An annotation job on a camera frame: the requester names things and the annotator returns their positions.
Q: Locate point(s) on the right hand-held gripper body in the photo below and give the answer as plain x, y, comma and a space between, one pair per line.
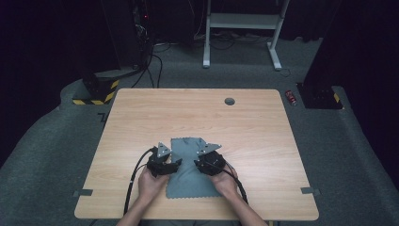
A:
210, 163

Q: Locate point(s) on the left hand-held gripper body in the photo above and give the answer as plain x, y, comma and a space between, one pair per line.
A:
158, 164

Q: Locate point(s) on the grey-blue cleaning cloth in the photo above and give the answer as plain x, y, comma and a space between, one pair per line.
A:
188, 182

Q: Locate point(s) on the person's left hand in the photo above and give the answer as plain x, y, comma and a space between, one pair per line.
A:
150, 186

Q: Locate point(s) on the person's right hand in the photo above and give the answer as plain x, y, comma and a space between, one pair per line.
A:
226, 183

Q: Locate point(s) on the grey round table grommet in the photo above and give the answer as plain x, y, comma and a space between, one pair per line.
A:
229, 101

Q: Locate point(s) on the black yellow striped stand base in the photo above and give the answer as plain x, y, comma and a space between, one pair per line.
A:
100, 92

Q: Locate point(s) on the red can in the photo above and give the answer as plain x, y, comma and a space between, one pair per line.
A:
290, 97

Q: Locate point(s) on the black computer tower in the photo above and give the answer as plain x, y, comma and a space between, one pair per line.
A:
125, 34

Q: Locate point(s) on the white metal desk frame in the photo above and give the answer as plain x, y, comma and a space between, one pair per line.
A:
241, 21

